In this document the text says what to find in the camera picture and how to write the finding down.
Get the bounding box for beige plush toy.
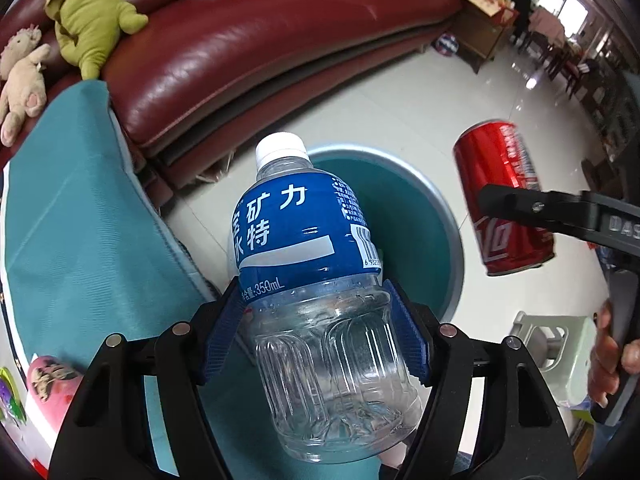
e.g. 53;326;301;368
0;27;52;147

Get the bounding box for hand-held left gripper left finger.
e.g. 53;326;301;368
47;276;251;480

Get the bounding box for blue and red ball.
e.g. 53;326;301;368
432;32;460;57

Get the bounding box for white plastic stool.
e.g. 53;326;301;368
505;310;598;408

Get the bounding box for teal tablecloth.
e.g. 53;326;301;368
0;80;381;480

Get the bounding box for clear bottle with blue label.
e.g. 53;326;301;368
232;132;431;463

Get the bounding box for blue round waste bin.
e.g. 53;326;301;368
300;145;468;323

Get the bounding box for green plush toy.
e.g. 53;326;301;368
44;0;149;81

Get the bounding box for dark wooden dining chairs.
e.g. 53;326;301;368
542;40;603;98

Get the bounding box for dark red leather sofa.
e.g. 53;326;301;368
0;0;463;206

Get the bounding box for dark tall chair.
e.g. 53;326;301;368
505;0;533;51

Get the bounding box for red soda can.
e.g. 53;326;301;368
452;120;557;277

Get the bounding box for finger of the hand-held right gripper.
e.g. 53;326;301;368
475;184;601;241

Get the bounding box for wooden side table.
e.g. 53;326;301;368
450;0;518;73

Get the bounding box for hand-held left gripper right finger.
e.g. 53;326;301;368
382;277;576;480

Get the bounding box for person's right hand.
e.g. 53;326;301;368
587;299;640;408

